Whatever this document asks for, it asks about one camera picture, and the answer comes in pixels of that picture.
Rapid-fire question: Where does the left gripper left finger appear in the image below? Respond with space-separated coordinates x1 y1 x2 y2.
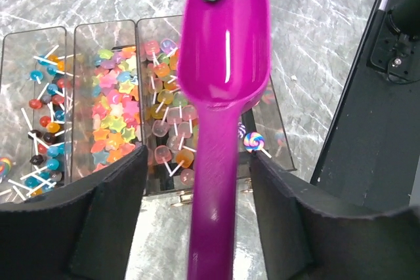
1 146 148 279

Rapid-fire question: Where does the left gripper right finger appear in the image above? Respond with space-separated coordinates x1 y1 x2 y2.
249 153 419 279

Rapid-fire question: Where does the magenta plastic scoop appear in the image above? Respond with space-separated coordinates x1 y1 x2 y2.
177 0 271 279

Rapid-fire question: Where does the black base beam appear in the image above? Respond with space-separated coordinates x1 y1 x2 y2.
311 0 419 212

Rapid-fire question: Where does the clear compartment candy box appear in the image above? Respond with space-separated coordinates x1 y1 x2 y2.
0 14 296 205

